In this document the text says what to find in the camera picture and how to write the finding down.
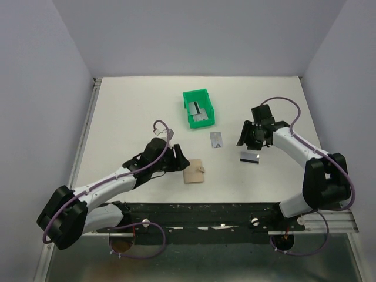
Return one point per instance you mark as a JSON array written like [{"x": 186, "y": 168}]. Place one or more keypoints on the aluminium frame rail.
[{"x": 338, "y": 223}]

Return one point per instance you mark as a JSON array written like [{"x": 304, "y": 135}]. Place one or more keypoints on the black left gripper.
[{"x": 179, "y": 163}]

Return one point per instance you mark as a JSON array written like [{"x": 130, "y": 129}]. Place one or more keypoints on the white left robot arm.
[{"x": 70, "y": 213}]

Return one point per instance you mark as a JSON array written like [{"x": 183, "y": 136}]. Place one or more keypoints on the silver card on table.
[{"x": 216, "y": 140}]

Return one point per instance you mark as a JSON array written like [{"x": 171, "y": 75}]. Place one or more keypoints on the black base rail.
[{"x": 202, "y": 223}]

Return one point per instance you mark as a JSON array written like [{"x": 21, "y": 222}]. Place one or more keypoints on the green plastic bin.
[{"x": 202, "y": 97}]

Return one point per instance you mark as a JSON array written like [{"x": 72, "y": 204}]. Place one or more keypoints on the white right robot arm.
[{"x": 326, "y": 181}]

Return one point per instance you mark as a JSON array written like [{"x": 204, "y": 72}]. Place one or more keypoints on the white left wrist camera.
[{"x": 164, "y": 134}]

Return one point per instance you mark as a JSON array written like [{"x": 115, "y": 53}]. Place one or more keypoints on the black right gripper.
[{"x": 245, "y": 138}]

